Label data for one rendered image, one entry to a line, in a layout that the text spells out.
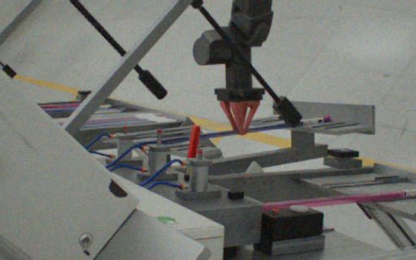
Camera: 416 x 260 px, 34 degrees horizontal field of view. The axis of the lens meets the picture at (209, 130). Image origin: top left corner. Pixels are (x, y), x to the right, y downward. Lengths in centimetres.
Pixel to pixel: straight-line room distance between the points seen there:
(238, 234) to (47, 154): 39
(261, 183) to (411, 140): 140
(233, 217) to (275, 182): 49
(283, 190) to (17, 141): 89
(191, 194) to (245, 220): 7
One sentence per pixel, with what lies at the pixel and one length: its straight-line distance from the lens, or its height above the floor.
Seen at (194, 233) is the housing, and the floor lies 128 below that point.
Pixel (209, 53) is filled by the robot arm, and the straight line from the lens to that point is 137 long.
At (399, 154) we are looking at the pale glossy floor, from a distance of 257.
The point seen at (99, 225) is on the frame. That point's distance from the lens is 48.
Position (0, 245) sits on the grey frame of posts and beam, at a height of 150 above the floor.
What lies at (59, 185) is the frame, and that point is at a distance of 46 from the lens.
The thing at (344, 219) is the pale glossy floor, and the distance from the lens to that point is 249.
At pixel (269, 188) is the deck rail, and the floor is 90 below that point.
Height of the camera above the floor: 161
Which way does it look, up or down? 27 degrees down
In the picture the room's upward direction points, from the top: 43 degrees counter-clockwise
